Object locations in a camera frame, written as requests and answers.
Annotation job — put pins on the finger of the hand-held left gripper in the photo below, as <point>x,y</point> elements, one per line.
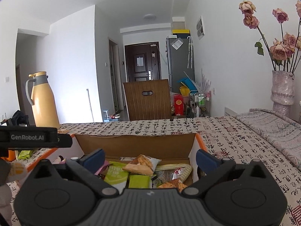
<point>65,141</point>

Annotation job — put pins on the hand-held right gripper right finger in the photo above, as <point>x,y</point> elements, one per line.
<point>207,161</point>

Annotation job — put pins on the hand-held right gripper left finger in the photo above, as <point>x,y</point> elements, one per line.
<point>94,160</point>

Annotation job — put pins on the pink snack packet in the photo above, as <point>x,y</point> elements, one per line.
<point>102,169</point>

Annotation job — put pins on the white oat crisp snack packet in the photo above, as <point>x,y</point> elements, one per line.
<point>172,185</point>
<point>141,164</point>

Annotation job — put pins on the red cardboard box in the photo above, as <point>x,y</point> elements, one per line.
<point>141,143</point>

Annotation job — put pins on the small orange snack packet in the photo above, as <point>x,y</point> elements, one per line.
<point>63,131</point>

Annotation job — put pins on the small green snack packet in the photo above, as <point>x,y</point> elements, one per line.
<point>25,155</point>

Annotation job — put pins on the black bag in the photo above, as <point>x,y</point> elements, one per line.
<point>20,117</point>

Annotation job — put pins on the small red white packet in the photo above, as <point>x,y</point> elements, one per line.
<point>178,173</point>

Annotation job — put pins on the cream speckled blurred object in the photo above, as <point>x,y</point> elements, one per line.
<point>16,170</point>

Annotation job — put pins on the yellow thermos jug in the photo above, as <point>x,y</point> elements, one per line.
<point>44,101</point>

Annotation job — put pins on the yellow striped snack packet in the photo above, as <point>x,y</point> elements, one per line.
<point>164,171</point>

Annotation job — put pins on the mop pole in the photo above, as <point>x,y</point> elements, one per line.
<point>90,103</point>

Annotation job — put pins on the white radiator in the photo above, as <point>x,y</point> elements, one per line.
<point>230,111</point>

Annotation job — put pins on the red gift box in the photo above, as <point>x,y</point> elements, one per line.
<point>179,104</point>

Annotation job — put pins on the yellow bag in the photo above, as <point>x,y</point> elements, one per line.
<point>184,91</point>

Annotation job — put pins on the folded grey patterned cloth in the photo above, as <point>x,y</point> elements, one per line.
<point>275,127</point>

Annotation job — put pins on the white dried pampas grass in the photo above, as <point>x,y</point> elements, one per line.
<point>204,81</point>

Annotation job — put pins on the blue plastic bin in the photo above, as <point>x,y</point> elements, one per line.
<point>187,82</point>

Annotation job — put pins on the grey refrigerator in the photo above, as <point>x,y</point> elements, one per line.
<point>178,63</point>

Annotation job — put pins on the pink textured vase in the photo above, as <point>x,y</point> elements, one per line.
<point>282,91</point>

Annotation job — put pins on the dark entrance door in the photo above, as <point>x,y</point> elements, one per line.
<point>141,61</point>

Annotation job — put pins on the yellow black box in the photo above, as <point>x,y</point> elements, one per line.
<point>180,32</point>

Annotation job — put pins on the dried rose bouquet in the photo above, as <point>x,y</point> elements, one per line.
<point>279,47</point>

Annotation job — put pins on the plain cardboard carton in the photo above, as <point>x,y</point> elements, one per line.
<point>178,23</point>

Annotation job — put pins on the round ceiling lamp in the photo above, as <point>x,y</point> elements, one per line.
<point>149,17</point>

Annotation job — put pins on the white wall electrical panel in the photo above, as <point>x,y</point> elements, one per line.
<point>200,28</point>

